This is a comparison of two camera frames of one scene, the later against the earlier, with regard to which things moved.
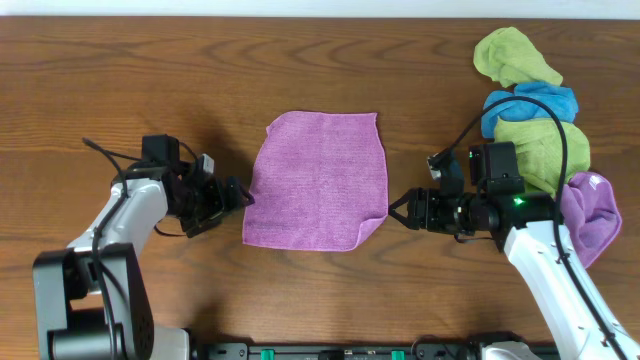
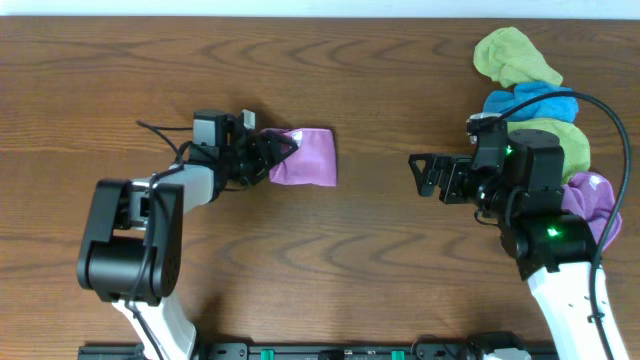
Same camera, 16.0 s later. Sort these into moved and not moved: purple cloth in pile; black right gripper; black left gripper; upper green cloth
Moved: black right gripper; black left gripper
Not moved: purple cloth in pile; upper green cloth
